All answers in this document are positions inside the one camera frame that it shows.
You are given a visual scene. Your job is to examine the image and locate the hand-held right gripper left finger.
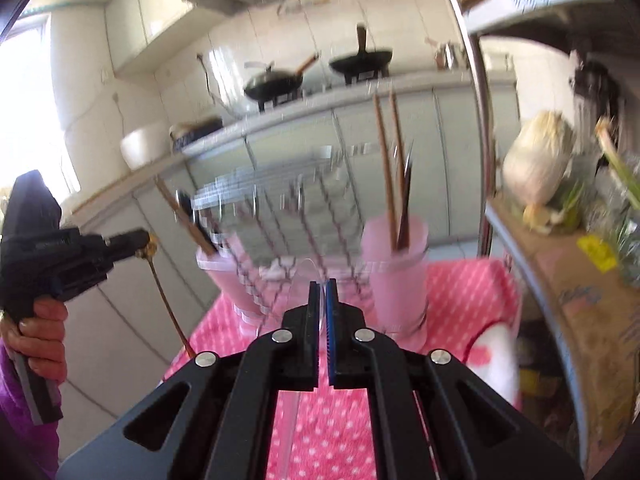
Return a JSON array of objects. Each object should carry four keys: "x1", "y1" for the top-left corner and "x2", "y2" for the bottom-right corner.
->
[{"x1": 55, "y1": 282, "x2": 321, "y2": 480}]

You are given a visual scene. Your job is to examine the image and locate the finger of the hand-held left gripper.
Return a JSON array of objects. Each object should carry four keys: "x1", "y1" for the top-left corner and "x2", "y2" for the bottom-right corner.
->
[{"x1": 101, "y1": 228, "x2": 152, "y2": 264}]

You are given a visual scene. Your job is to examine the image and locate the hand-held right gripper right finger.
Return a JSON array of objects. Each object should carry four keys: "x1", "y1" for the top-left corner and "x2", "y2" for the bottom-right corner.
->
[{"x1": 324, "y1": 280, "x2": 584, "y2": 480}]

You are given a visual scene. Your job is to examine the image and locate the brown wooden chopstick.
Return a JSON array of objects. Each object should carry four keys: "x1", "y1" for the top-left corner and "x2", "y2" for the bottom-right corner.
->
[
  {"x1": 374, "y1": 92, "x2": 399, "y2": 252},
  {"x1": 389, "y1": 90, "x2": 410, "y2": 252},
  {"x1": 154, "y1": 176, "x2": 218, "y2": 257}
]

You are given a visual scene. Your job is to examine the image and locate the black spoon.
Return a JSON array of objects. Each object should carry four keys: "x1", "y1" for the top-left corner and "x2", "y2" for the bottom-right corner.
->
[{"x1": 175, "y1": 188, "x2": 202, "y2": 242}]

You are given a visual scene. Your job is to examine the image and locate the gold spoon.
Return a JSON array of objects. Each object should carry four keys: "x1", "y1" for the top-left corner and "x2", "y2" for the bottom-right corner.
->
[{"x1": 134, "y1": 231, "x2": 196, "y2": 358}]

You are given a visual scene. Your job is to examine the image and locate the translucent pink cup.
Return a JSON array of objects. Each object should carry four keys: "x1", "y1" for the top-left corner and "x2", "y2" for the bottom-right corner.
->
[
  {"x1": 196, "y1": 247, "x2": 273, "y2": 323},
  {"x1": 361, "y1": 212, "x2": 432, "y2": 333}
]

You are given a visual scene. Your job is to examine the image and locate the wire utensil rack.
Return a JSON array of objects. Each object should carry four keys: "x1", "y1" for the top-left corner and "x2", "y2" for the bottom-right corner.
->
[{"x1": 192, "y1": 147, "x2": 363, "y2": 331}]

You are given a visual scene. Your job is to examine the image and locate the dark chopstick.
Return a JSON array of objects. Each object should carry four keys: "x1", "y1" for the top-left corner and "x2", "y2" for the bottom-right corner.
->
[
  {"x1": 404, "y1": 141, "x2": 417, "y2": 252},
  {"x1": 398, "y1": 145, "x2": 412, "y2": 252}
]

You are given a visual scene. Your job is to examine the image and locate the person's left forearm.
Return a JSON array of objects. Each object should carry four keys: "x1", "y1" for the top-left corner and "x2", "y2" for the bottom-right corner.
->
[{"x1": 0, "y1": 344, "x2": 62, "y2": 480}]

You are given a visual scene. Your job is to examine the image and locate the person's left hand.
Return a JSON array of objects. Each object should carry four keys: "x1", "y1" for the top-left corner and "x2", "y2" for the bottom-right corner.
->
[{"x1": 0, "y1": 301, "x2": 69, "y2": 387}]

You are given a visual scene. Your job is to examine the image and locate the pink polka-dot cloth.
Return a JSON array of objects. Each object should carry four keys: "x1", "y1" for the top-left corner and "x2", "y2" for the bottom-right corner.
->
[{"x1": 162, "y1": 257, "x2": 524, "y2": 480}]

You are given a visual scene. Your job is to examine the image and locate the white rice cooker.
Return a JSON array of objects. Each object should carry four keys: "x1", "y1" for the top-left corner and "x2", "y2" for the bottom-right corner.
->
[{"x1": 120, "y1": 120, "x2": 174, "y2": 171}]

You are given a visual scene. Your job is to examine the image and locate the bright window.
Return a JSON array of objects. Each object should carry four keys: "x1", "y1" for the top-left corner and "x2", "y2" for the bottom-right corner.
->
[{"x1": 0, "y1": 14, "x2": 77, "y2": 202}]

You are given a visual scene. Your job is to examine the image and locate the white red-trimmed round patch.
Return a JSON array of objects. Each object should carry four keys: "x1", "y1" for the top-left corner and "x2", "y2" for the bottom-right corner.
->
[{"x1": 464, "y1": 319, "x2": 520, "y2": 403}]

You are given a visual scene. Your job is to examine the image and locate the grey kitchen counter cabinet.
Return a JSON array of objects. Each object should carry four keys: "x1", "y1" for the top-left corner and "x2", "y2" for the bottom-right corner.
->
[{"x1": 65, "y1": 67, "x2": 518, "y2": 401}]

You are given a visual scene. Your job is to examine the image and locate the black wok with lid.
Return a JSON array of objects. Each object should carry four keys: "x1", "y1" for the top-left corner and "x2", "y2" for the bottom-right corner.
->
[{"x1": 243, "y1": 52, "x2": 321, "y2": 102}]

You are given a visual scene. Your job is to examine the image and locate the grey upper cabinet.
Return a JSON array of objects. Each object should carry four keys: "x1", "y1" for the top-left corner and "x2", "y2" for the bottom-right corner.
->
[{"x1": 104, "y1": 0, "x2": 197, "y2": 77}]

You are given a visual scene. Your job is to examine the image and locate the gas stove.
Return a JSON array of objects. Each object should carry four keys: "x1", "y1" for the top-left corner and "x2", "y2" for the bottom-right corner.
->
[{"x1": 254, "y1": 71, "x2": 392, "y2": 112}]

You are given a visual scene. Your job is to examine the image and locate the cardboard box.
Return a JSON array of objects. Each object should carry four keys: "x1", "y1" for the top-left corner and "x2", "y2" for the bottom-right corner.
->
[{"x1": 515, "y1": 229, "x2": 640, "y2": 463}]

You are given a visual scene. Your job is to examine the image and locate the metal shelf rack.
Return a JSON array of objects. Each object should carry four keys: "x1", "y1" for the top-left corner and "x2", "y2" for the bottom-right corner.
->
[{"x1": 431, "y1": 0, "x2": 640, "y2": 480}]

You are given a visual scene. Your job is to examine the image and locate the napa cabbage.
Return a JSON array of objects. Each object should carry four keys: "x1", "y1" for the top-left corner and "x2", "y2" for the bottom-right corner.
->
[{"x1": 502, "y1": 109, "x2": 577, "y2": 207}]

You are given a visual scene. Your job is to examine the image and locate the stainless steel kettle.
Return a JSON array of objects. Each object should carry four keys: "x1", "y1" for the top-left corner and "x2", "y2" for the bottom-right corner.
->
[{"x1": 434, "y1": 41, "x2": 469, "y2": 72}]

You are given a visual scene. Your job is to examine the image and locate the green onions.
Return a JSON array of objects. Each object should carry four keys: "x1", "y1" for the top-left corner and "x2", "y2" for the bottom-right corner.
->
[{"x1": 522, "y1": 117, "x2": 640, "y2": 281}]

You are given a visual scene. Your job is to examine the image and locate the black blender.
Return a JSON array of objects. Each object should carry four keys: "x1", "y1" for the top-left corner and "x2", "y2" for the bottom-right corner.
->
[{"x1": 574, "y1": 59, "x2": 622, "y2": 127}]

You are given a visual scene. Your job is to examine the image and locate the black power cable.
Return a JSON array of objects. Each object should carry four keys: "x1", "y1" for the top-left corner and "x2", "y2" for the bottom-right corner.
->
[{"x1": 196, "y1": 54, "x2": 224, "y2": 112}]

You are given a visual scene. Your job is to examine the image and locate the black frying pan wooden handle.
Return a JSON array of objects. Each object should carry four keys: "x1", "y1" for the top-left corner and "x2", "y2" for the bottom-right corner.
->
[{"x1": 328, "y1": 23, "x2": 394, "y2": 77}]

